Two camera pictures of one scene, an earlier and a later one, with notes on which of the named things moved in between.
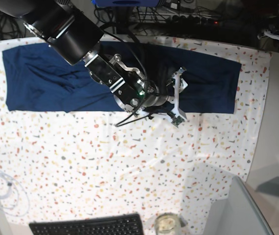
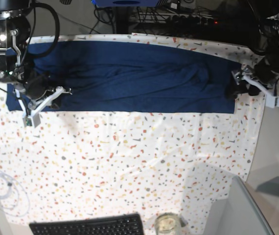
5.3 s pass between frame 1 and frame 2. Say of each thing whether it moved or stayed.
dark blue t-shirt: stayed
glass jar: stayed
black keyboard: stayed
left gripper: moved
